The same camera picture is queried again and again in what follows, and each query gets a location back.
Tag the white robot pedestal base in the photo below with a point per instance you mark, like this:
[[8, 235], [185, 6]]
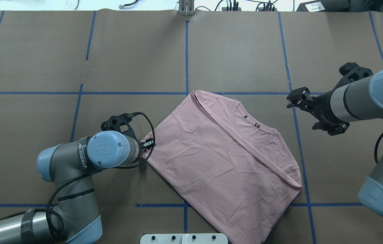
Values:
[[184, 238]]

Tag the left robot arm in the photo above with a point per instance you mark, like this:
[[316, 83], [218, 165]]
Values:
[[71, 214]]

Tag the pink Snoopy t-shirt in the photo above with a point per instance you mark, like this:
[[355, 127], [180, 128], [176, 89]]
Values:
[[236, 172]]

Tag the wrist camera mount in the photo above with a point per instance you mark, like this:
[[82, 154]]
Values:
[[121, 124], [352, 72]]

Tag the aluminium frame post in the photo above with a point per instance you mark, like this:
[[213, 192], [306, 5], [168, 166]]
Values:
[[186, 7]]

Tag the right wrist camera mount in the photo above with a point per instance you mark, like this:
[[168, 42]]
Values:
[[352, 72]]

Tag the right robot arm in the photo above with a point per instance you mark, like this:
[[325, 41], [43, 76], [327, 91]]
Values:
[[358, 96]]

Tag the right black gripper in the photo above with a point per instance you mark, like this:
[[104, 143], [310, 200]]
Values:
[[323, 104]]

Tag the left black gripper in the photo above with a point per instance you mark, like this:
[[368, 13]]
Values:
[[147, 144]]

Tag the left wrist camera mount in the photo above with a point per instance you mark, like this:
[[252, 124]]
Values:
[[121, 124]]

